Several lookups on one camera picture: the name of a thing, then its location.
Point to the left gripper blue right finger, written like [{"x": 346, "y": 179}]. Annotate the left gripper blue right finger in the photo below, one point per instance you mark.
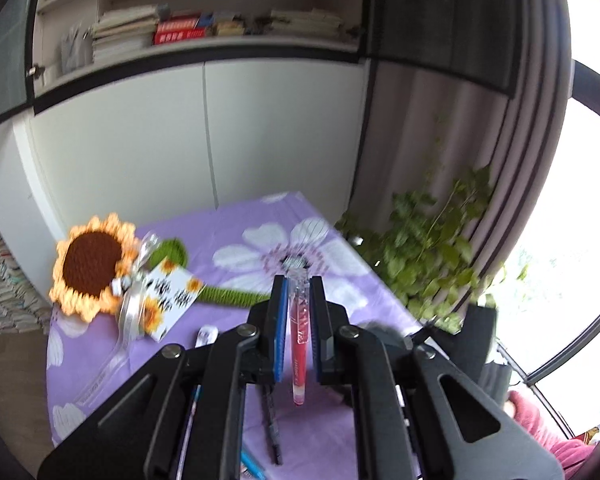
[{"x": 321, "y": 330}]

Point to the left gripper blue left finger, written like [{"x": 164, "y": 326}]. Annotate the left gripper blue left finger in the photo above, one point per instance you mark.
[{"x": 278, "y": 310}]

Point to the red transparent gel pen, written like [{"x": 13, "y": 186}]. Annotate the red transparent gel pen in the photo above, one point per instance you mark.
[{"x": 298, "y": 309}]

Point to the white correction tape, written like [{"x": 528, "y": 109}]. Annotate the white correction tape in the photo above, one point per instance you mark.
[{"x": 207, "y": 334}]

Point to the black pen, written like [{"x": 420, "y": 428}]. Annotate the black pen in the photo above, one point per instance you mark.
[{"x": 271, "y": 426}]

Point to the blue pen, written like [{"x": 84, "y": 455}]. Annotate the blue pen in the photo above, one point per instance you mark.
[{"x": 251, "y": 465}]

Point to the grey clay pen holder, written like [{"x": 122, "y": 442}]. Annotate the grey clay pen holder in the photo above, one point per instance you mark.
[{"x": 394, "y": 340}]

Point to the purple floral tablecloth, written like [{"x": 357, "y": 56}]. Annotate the purple floral tablecloth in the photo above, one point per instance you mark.
[{"x": 242, "y": 246}]

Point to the sunflower gift card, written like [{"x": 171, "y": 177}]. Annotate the sunflower gift card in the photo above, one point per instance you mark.
[{"x": 169, "y": 292}]

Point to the green potted plant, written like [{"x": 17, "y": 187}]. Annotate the green potted plant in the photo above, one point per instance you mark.
[{"x": 436, "y": 254}]

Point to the white satin ribbon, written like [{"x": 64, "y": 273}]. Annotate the white satin ribbon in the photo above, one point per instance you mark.
[{"x": 129, "y": 318}]

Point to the crochet sunflower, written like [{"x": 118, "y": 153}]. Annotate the crochet sunflower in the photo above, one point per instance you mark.
[{"x": 103, "y": 249}]

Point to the white bookshelf cabinet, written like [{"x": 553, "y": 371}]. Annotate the white bookshelf cabinet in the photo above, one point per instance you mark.
[{"x": 177, "y": 128}]

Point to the stack of paper books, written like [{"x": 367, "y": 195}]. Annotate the stack of paper books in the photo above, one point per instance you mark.
[{"x": 22, "y": 309}]

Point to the red book on shelf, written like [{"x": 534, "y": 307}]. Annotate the red book on shelf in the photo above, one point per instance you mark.
[{"x": 184, "y": 28}]

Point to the glass cabinet door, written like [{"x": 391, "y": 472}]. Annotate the glass cabinet door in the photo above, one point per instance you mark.
[{"x": 16, "y": 56}]

